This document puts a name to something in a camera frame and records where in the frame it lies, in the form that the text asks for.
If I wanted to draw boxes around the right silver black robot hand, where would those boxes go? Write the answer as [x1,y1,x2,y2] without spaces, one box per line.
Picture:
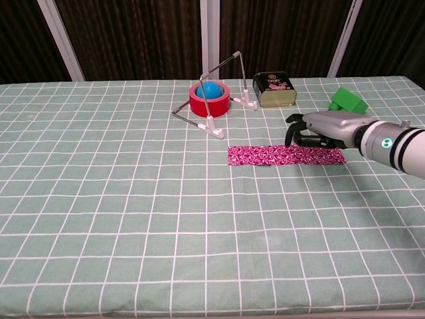
[284,111,369,150]

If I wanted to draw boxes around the green plastic block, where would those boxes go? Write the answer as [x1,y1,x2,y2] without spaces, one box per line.
[328,86,369,116]

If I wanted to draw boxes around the black gold tin can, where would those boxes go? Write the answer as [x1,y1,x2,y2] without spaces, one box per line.
[252,71,298,108]

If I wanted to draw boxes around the dark brown curtain panel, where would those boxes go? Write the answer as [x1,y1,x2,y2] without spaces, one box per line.
[54,0,202,82]
[218,0,349,80]
[0,0,72,86]
[337,0,425,79]

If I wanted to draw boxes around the metal tongs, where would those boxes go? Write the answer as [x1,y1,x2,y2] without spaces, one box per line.
[171,50,259,140]

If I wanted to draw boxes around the red tape roll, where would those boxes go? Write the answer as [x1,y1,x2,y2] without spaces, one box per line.
[189,82,231,118]

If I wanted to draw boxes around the blue ball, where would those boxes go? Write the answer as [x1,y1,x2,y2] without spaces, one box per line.
[195,82,224,100]

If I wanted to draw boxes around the green checked tablecloth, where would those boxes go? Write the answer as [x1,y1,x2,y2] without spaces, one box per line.
[0,75,425,318]

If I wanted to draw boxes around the white partition frame post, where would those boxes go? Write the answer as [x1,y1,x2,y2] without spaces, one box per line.
[199,0,222,80]
[327,0,363,78]
[36,0,86,82]

